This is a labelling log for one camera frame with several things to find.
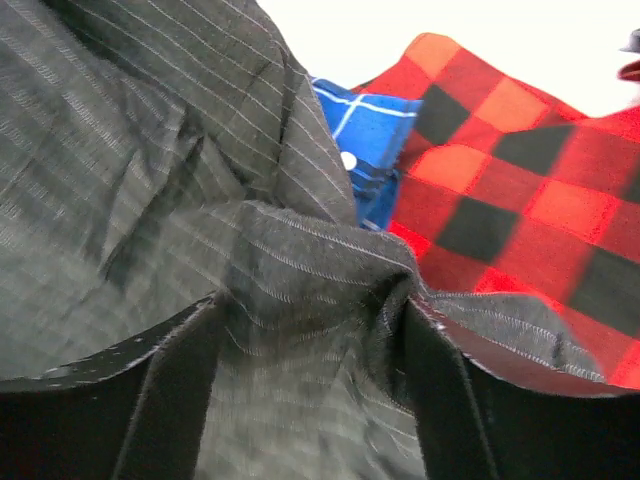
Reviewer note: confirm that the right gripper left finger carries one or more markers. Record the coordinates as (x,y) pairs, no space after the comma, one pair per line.
(135,410)

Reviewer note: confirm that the blue plaid shirt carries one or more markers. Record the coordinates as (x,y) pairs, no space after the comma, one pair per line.
(370,131)

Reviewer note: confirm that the red black plaid shirt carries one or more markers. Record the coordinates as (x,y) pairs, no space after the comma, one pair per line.
(505,188)

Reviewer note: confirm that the dark grey pinstripe shirt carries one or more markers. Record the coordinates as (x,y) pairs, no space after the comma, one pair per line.
(155,153)

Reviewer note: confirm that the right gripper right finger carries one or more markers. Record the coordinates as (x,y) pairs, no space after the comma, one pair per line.
(485,412)

